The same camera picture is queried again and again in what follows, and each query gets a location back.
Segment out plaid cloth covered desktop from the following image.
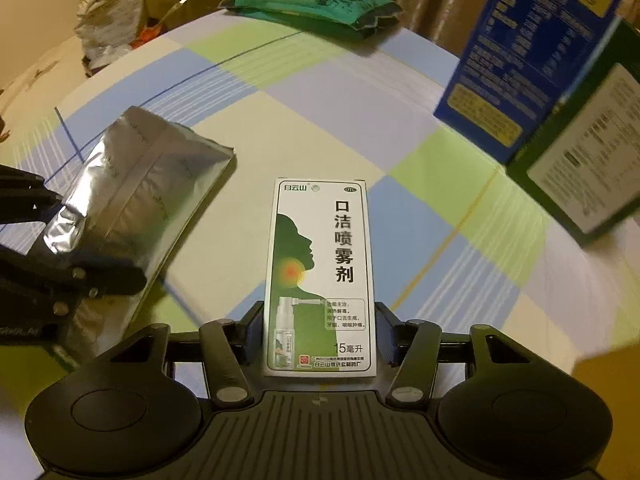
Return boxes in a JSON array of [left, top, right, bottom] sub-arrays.
[[0, 7, 640, 401]]

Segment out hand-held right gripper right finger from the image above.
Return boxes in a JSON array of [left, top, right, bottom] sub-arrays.
[[374, 301, 536, 407]]

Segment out tall green carton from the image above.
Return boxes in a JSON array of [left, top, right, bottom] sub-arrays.
[[505, 16, 640, 247]]

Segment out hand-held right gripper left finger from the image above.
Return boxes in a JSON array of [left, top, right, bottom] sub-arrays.
[[107, 301, 268, 408]]

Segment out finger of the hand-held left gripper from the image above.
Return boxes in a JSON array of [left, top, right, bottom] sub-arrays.
[[0, 164, 66, 225], [0, 245, 148, 321]]

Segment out metal spoon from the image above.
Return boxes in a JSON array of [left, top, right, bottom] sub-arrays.
[[155, 2, 183, 28]]

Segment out tall blue carton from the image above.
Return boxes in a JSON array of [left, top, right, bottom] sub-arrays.
[[434, 0, 632, 163]]

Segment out silver foil pouch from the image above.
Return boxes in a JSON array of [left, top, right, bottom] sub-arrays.
[[42, 106, 236, 361]]

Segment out green and white spray box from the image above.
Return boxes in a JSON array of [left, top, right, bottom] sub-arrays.
[[262, 177, 378, 378]]

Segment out green foil packet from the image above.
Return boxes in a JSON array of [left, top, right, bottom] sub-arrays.
[[220, 0, 403, 41]]

